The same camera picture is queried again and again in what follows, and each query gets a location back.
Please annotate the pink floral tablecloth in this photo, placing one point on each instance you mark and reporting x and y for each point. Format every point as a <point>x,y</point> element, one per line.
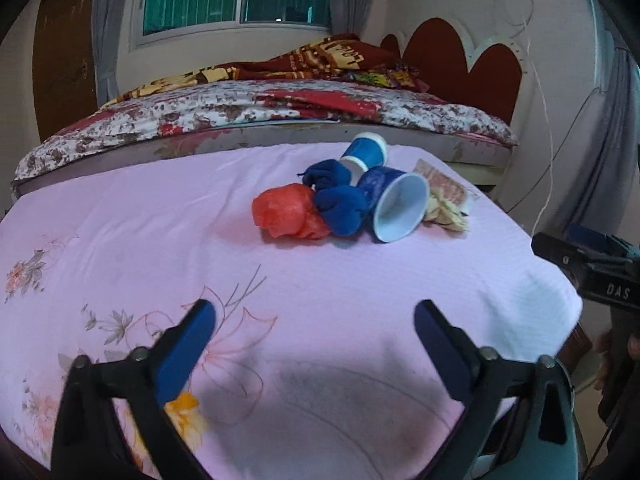
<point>300,285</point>

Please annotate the colourful printed pillow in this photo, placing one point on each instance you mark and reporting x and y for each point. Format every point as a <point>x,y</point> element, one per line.
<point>390,77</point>

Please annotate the red printed blanket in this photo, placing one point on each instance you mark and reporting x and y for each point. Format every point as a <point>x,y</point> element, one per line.
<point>300,62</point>

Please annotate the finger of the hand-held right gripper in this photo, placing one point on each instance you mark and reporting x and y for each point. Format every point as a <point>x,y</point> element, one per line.
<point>557,255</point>
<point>587,236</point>

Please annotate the person's right hand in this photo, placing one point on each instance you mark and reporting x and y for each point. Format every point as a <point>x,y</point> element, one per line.
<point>604,360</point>

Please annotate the cream bed frame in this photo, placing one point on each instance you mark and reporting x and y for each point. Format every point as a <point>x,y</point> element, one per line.
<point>482,167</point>

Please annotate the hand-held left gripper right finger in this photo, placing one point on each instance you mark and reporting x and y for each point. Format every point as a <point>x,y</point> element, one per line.
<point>442,350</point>

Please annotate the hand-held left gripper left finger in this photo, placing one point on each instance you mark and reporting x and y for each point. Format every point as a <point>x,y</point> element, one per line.
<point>187,345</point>

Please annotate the floral sheet mattress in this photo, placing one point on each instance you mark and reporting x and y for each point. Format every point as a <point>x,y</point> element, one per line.
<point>225,110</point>

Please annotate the pink printed wrapper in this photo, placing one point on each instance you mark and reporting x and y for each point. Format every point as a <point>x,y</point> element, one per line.
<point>445,182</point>

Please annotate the red tissue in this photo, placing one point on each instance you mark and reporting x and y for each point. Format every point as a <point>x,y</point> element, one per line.
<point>287,212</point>

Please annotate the small blue paper cup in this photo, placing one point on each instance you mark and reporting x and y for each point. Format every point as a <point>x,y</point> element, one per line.
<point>362,152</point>

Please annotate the red heart-shaped headboard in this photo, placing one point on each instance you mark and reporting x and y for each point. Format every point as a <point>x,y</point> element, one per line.
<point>450,60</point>

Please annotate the brown wooden door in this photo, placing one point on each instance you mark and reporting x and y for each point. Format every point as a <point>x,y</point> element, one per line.
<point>65,60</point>

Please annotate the dark blue cloth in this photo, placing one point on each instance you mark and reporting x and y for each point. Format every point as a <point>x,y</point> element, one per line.
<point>340,205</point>

